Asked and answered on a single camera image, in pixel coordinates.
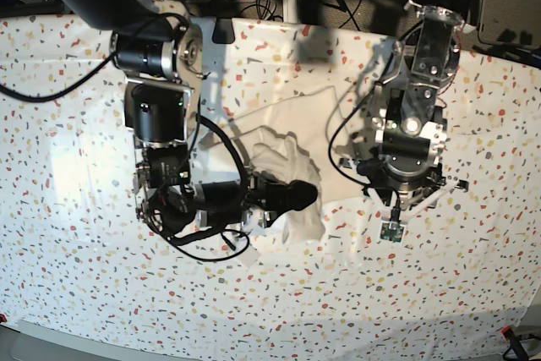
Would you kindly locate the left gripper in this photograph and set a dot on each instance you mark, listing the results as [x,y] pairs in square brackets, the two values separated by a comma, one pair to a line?
[417,184]

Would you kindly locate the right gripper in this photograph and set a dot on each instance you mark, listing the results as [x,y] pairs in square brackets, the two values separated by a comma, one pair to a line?
[220,205]

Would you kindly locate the white printed T-shirt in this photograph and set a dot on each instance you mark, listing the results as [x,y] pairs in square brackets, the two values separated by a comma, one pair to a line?
[291,140]

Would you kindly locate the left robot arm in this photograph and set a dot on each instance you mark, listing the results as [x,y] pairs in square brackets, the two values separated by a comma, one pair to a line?
[405,116]

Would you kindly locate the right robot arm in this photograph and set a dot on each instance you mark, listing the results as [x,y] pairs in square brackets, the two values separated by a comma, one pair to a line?
[161,57]

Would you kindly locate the red clamp at right corner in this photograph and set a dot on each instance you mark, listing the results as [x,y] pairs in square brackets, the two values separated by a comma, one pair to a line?
[515,351]

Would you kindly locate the black table clamp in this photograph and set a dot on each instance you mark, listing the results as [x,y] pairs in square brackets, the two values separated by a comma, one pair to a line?
[223,32]

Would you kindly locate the terrazzo patterned tablecloth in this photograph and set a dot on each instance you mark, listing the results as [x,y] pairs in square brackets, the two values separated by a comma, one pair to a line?
[74,257]

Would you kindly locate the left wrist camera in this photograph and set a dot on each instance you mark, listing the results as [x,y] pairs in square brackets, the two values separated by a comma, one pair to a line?
[392,231]

